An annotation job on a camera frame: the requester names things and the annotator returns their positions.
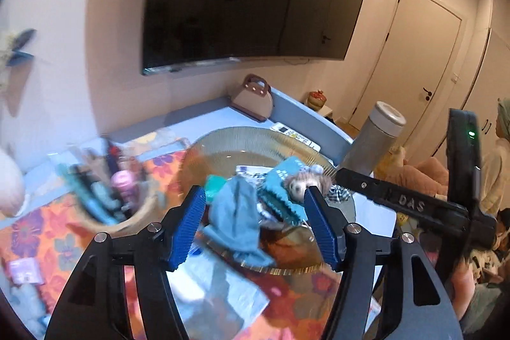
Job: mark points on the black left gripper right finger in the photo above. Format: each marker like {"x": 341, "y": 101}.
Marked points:
{"x": 414, "y": 305}

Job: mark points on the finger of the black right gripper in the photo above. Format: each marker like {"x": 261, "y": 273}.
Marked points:
{"x": 414, "y": 204}

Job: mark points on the grey plush doll toy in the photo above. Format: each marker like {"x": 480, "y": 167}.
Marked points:
{"x": 283, "y": 189}

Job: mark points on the blue grey cloth garment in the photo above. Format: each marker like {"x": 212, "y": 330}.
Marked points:
{"x": 233, "y": 223}

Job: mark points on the teal soft pouch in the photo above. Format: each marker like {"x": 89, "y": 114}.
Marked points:
{"x": 212, "y": 186}

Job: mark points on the teal drawstring bag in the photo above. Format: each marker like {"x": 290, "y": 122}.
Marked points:
{"x": 214, "y": 301}

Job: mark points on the light blue plastic package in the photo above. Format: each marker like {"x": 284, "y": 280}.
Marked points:
{"x": 29, "y": 307}

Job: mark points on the purple tissue packet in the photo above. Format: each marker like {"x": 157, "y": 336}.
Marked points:
{"x": 25, "y": 271}

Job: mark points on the floral orange purple mat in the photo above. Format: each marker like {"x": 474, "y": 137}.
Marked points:
{"x": 100, "y": 286}

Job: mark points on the grey cylindrical flask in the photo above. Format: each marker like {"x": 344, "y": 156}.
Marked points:
{"x": 378, "y": 133}

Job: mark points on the white interior door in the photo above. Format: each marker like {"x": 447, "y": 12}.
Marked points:
{"x": 416, "y": 53}

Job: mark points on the cardboard pen holder box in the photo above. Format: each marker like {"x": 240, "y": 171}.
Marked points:
{"x": 113, "y": 188}

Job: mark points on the white ribbed vase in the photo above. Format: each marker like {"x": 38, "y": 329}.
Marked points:
{"x": 13, "y": 196}

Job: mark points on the woven round basket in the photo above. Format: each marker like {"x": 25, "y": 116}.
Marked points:
{"x": 255, "y": 180}

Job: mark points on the beige brown handbag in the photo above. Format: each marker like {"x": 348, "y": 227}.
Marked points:
{"x": 254, "y": 98}

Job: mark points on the blue white artificial flowers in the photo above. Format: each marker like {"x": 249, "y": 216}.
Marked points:
{"x": 12, "y": 53}

